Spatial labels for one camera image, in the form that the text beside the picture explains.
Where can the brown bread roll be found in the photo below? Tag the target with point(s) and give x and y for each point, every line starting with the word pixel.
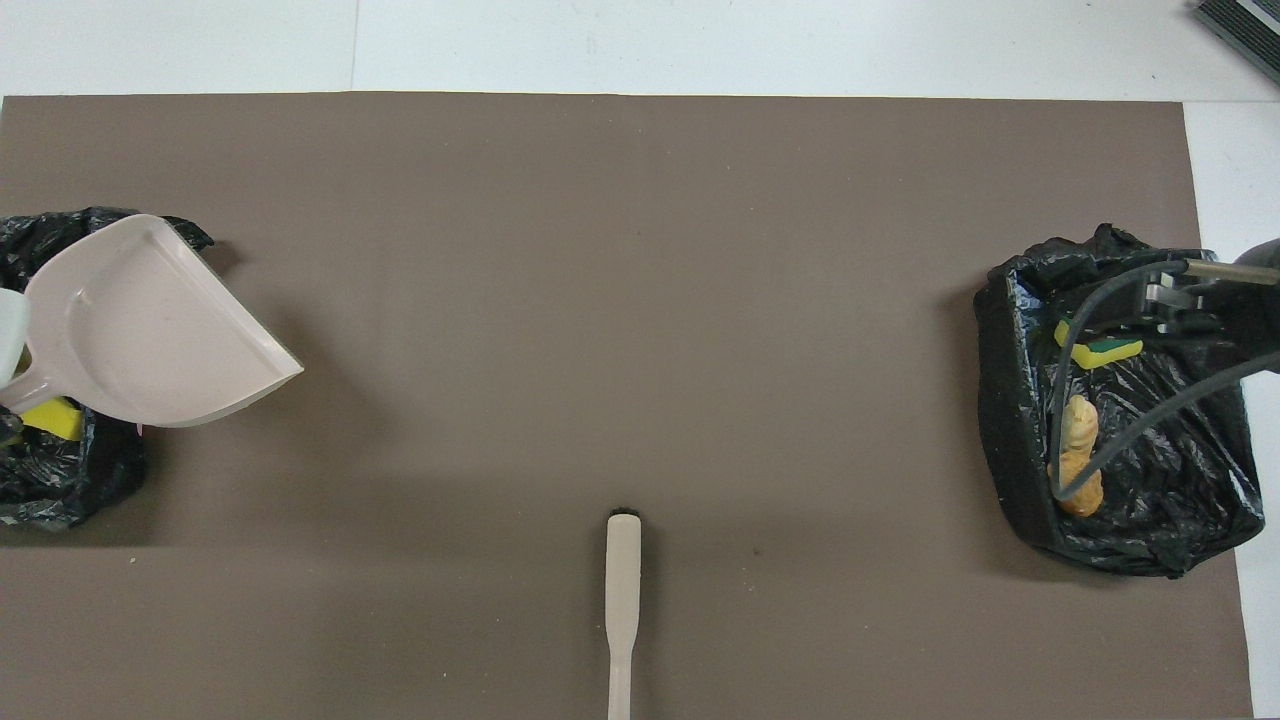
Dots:
pixel 1090 495

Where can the beige plastic dustpan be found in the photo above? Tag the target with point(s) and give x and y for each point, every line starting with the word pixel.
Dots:
pixel 150 330

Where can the large brown table mat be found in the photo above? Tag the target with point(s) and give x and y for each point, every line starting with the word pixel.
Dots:
pixel 640 250

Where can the pale bread piece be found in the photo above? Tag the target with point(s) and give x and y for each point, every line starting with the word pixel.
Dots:
pixel 1080 420

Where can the grey ribbed panel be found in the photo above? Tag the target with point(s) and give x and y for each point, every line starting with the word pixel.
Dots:
pixel 1250 25

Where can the beige hand brush black bristles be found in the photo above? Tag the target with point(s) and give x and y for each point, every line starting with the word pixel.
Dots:
pixel 622 600

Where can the curved yellow sponge piece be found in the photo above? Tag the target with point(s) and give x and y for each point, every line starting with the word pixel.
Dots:
pixel 55 418

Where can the crumpled black trash bag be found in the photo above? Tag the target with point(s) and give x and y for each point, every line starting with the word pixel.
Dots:
pixel 40 480

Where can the black bag lined trash bin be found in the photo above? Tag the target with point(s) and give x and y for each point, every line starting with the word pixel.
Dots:
pixel 1180 500

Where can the notched yellow green sponge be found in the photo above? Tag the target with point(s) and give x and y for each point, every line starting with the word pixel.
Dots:
pixel 1105 352

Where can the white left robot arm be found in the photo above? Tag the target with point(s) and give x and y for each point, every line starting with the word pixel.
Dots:
pixel 10 330

